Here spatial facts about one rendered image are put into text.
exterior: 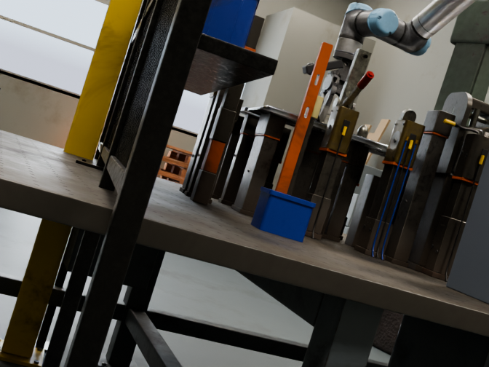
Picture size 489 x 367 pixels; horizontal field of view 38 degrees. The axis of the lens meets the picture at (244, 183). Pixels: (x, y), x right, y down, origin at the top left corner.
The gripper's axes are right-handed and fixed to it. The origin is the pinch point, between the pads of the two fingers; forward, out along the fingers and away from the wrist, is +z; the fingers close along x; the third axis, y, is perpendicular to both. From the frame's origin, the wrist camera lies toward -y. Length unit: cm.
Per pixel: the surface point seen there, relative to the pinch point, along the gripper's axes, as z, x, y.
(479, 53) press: -95, 207, 150
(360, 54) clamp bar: -16.8, -22.2, -1.1
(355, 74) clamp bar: -11.6, -21.3, -0.5
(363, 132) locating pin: 0.4, -6.4, 12.1
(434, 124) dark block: -4.7, -29.3, 21.5
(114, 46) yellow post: -5, 38, -62
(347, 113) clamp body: -0.7, -24.9, -0.7
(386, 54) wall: -152, 536, 215
